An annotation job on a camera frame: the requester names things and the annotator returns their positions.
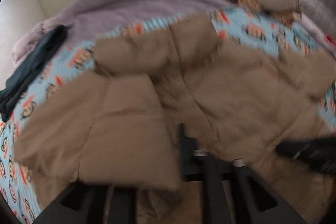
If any tan puffer jacket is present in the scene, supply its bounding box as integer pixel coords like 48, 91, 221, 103
13, 13, 336, 224

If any dark teal folded garment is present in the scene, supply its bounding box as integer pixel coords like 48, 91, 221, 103
1, 25, 68, 122

